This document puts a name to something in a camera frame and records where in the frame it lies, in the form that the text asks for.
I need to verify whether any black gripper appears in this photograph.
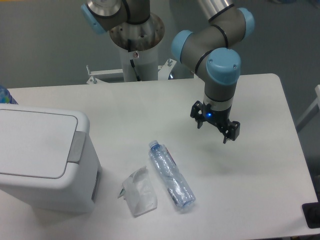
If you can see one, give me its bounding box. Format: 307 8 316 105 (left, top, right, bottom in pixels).
190 100 241 144

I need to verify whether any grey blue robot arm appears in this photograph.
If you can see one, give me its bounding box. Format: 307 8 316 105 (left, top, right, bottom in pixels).
81 0 255 141

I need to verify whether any white trash can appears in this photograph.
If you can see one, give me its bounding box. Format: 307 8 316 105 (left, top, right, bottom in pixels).
0 104 102 213

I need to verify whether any clear plastic water bottle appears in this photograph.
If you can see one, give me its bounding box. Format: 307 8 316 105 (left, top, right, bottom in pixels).
148 140 196 209

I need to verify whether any crumpled white paper carton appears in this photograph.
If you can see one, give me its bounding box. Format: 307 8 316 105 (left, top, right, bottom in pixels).
117 166 158 218

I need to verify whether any black clamp at table edge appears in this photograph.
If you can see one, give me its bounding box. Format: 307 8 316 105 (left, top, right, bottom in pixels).
302 202 320 229

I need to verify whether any blue patterned object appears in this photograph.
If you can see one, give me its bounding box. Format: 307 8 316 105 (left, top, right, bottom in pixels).
0 85 18 105

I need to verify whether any white frame at right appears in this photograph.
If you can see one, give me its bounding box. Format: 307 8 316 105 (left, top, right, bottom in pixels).
295 84 320 133

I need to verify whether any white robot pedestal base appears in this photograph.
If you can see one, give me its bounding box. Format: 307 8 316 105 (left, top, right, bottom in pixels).
85 13 198 85

